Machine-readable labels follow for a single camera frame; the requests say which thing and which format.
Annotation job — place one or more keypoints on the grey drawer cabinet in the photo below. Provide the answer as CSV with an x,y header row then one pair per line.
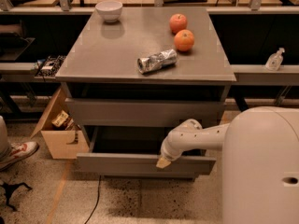
x,y
103,61

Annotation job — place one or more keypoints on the red apple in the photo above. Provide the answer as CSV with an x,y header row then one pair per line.
x,y
177,23

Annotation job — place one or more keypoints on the white ceramic bowl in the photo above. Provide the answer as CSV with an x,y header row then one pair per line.
x,y
109,11

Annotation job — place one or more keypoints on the snack bag in box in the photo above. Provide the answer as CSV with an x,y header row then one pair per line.
x,y
60,119

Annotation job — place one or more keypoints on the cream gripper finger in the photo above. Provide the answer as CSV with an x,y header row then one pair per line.
x,y
162,163

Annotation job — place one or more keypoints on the black chair base leg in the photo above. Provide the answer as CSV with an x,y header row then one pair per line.
x,y
10,189

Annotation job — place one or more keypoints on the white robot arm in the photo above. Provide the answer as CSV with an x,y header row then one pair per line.
x,y
260,162

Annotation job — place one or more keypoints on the black white patterned notebook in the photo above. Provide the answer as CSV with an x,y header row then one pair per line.
x,y
49,67

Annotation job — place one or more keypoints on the white red sneaker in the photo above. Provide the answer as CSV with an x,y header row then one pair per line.
x,y
17,152

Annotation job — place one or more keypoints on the crushed silver can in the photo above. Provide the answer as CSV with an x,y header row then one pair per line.
x,y
157,61

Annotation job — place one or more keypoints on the grey bottom drawer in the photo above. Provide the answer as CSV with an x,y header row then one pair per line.
x,y
154,176

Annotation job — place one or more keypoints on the cardboard box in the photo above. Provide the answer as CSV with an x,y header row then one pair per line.
x,y
62,143

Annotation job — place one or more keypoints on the grey top drawer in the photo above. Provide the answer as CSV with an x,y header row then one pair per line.
x,y
142,113

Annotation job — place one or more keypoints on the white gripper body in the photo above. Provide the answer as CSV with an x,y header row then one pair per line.
x,y
168,153

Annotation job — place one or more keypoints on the orange fruit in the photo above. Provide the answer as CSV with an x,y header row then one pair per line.
x,y
184,40

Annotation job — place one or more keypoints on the grey drawer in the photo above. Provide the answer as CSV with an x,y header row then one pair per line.
x,y
142,113
154,176
135,150

